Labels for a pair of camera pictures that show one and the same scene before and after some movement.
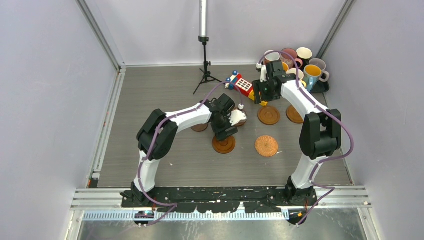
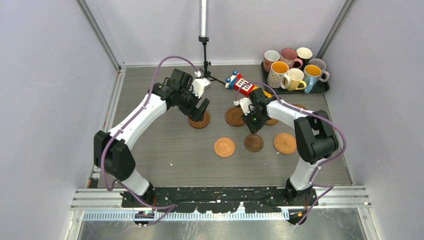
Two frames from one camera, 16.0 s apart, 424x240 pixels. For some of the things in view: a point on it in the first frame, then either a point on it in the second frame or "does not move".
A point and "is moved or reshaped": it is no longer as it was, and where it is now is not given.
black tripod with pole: [203, 38] does not move
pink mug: [287, 59] does not move
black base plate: [220, 200] does not move
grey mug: [320, 63] does not move
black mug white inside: [304, 54] does not move
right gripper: [258, 87] -> [254, 128]
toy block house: [245, 86] does not move
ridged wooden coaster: [224, 146] is moved or reshaped
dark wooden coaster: [200, 127] -> [253, 143]
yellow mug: [300, 76] does not move
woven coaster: [266, 146] -> [285, 143]
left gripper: [221, 133] -> [189, 111]
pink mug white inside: [271, 56] does not move
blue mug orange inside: [311, 75] does not move
